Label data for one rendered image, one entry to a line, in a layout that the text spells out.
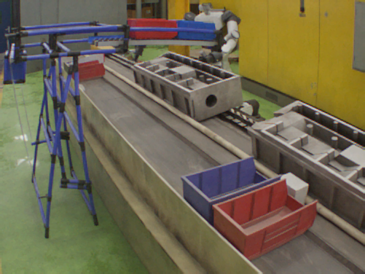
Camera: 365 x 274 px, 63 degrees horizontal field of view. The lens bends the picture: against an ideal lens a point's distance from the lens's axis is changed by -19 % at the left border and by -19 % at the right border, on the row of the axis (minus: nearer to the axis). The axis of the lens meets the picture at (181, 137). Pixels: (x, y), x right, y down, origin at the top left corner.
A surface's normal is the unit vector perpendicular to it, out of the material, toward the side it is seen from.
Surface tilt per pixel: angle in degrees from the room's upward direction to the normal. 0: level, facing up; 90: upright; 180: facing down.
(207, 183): 88
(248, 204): 88
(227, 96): 90
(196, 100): 90
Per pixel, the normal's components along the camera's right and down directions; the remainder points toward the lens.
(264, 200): 0.46, 0.32
